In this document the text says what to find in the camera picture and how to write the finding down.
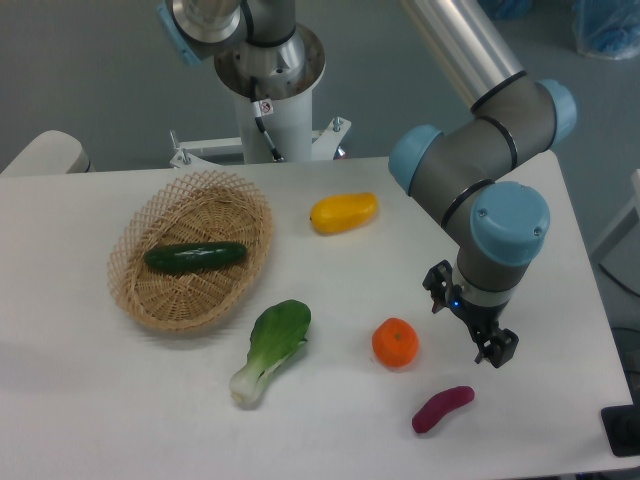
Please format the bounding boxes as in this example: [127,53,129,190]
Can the white furniture at right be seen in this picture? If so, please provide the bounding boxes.
[590,169,639,299]

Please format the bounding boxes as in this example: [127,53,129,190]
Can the black device at table edge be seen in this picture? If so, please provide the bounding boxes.
[600,405,639,457]

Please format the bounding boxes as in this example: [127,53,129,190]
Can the green bok choy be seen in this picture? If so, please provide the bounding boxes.
[229,299,311,408]

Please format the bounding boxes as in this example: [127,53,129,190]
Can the dark green cucumber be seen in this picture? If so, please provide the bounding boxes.
[143,241,248,275]

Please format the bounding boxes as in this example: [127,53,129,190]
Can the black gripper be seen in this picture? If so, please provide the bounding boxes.
[422,260,519,369]

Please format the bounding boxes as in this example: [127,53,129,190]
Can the yellow mango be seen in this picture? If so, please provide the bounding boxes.
[309,192,379,235]

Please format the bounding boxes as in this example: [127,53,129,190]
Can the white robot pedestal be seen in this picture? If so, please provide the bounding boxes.
[170,24,351,168]

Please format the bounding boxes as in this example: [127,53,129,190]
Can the purple sweet potato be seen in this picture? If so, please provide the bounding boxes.
[411,386,475,434]

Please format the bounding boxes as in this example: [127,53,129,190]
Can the blue plastic bag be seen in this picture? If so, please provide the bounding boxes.
[572,0,639,60]

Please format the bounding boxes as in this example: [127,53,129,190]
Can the black cable on pedestal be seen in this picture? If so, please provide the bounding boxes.
[248,75,286,163]

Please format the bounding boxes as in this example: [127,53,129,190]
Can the woven wicker basket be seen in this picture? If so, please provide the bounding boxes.
[108,171,273,332]

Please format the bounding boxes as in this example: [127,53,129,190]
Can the white chair back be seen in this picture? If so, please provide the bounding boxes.
[1,130,95,178]

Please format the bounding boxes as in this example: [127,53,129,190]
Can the orange tangerine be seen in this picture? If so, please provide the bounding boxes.
[371,318,420,369]

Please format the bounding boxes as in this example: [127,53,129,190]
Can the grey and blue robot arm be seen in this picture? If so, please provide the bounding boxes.
[157,1,576,367]

